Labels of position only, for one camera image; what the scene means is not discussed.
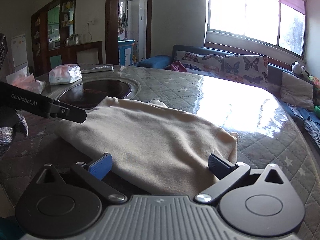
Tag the blue sofa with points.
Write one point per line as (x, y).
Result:
(306, 120)

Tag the round black induction cooktop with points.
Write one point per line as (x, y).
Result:
(88, 94)

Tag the cream knit sweater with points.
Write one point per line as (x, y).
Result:
(156, 148)

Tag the tissue pack on table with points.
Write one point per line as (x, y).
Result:
(65, 74)

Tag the panda plush toy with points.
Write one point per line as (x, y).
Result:
(297, 69)

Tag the window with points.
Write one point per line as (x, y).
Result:
(279, 23)

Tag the grey cushion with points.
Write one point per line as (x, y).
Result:
(296, 91)

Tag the white refrigerator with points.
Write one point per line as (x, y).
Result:
(19, 52)

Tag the blue white small cabinet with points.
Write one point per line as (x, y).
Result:
(125, 52)

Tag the magenta cloth on sofa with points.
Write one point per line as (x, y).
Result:
(176, 66)

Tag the dark wooden cabinet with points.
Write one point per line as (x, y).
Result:
(54, 37)

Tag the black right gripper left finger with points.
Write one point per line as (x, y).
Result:
(90, 177)

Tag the grey knit gloved hand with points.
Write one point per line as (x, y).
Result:
(12, 122)

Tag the butterfly print cushion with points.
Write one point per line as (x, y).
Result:
(206, 63)
(246, 69)

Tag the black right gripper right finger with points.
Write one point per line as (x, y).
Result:
(229, 175)

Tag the colourful toy pile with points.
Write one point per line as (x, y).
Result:
(315, 81)

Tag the pink plastic bag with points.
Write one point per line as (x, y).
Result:
(22, 79)

